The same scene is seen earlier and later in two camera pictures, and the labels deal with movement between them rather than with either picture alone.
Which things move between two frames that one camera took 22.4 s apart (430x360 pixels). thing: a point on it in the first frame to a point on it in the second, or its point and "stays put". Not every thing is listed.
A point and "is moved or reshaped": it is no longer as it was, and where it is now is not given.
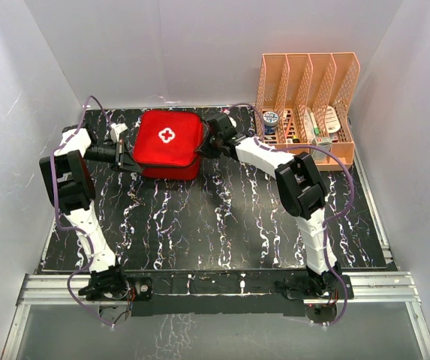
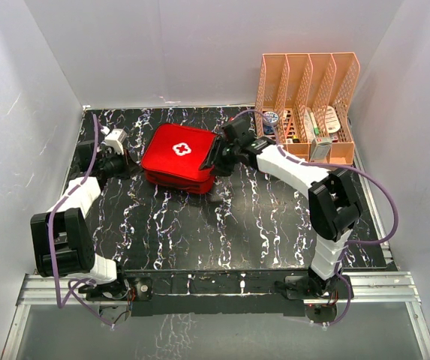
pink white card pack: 332,122 stays put
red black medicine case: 166,145 is moved or reshaped
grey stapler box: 323,142 stays put
